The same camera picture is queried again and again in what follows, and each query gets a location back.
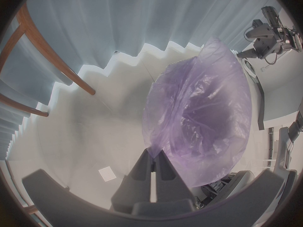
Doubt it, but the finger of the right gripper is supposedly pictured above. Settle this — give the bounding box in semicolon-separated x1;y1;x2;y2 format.
244;26;273;40
237;50;255;59

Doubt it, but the wooden chair with white cushions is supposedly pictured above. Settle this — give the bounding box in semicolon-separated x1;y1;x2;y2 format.
0;3;96;118

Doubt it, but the white curtain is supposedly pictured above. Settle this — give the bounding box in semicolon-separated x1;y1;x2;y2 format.
0;0;287;161

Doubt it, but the purple plastic bag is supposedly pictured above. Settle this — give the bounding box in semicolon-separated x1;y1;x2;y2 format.
142;37;252;188

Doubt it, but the black cable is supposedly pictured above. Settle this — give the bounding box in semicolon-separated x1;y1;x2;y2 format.
264;52;282;66

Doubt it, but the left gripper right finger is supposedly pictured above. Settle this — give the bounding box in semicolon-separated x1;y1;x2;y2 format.
155;149;197;209

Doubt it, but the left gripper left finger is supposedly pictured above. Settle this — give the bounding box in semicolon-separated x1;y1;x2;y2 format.
111;149;152;213

